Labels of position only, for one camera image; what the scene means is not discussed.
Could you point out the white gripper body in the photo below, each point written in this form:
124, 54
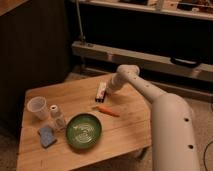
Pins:
115, 83

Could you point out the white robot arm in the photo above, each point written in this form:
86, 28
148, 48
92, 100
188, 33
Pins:
173, 140

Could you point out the orange carrot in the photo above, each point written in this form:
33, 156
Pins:
107, 111

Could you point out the green plate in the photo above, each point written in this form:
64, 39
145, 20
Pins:
83, 131

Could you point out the clear bottle white cap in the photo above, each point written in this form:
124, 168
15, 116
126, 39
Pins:
57, 117

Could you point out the clear plastic cup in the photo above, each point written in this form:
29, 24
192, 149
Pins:
38, 106

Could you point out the blue sponge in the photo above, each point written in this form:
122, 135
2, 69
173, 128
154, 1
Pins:
47, 137

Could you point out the metal shelf rack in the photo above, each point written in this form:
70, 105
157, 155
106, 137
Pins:
125, 33

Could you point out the black handle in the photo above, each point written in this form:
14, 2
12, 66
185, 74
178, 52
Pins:
184, 63

